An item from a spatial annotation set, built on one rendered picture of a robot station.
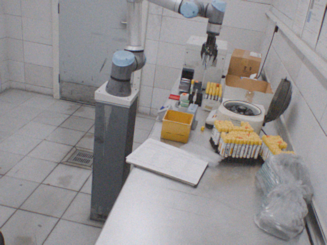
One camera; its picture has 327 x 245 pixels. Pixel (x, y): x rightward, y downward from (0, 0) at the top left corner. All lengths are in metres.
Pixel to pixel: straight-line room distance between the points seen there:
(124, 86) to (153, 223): 0.99
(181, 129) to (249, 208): 0.49
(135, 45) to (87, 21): 1.85
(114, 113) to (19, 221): 0.98
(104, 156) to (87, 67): 1.97
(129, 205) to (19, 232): 1.30
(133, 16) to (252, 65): 1.09
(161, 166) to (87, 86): 2.72
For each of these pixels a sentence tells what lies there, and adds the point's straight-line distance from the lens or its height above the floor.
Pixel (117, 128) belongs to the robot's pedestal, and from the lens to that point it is 1.93.
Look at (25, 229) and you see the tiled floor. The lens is 2.36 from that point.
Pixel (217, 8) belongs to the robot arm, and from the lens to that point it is 1.77.
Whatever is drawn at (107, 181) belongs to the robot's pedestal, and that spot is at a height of 0.34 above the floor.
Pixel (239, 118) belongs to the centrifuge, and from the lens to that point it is 1.67.
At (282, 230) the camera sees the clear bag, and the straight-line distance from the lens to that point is 1.17.
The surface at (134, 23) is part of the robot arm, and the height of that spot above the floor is 1.29.
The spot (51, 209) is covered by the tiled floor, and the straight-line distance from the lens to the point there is 2.48.
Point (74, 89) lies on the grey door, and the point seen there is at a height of 0.17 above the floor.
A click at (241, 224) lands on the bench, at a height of 0.88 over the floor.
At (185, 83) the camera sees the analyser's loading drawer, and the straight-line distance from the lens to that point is 2.19.
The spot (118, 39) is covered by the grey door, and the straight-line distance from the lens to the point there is 3.68.
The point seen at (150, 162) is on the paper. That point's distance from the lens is 1.35.
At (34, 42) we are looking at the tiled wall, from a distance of 4.16.
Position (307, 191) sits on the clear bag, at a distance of 1.30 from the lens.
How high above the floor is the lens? 1.61
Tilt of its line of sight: 25 degrees down
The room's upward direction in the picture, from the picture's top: 9 degrees clockwise
